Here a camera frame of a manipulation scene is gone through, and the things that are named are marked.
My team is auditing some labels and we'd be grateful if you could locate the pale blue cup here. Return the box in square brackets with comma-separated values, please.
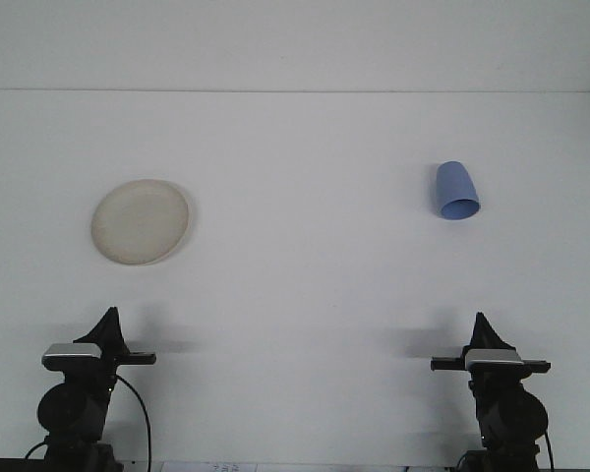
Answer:
[435, 160, 482, 222]

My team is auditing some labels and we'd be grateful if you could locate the pale round plate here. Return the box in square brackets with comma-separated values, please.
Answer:
[89, 178, 196, 267]

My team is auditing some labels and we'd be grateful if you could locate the white paper sheet with writing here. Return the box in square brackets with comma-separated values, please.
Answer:
[155, 460, 260, 472]

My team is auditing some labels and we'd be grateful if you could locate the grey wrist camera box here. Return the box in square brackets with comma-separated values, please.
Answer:
[464, 349, 525, 371]
[41, 342, 104, 373]

